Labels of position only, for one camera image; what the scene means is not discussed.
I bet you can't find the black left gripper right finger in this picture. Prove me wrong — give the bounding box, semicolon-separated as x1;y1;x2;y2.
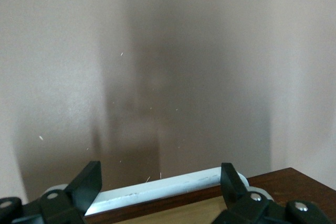
212;162;333;224

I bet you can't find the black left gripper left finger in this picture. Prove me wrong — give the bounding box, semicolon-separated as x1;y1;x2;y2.
0;160;102;224

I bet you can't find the wooden drawer with white handle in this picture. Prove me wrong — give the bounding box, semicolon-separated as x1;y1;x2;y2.
85;166;336;224

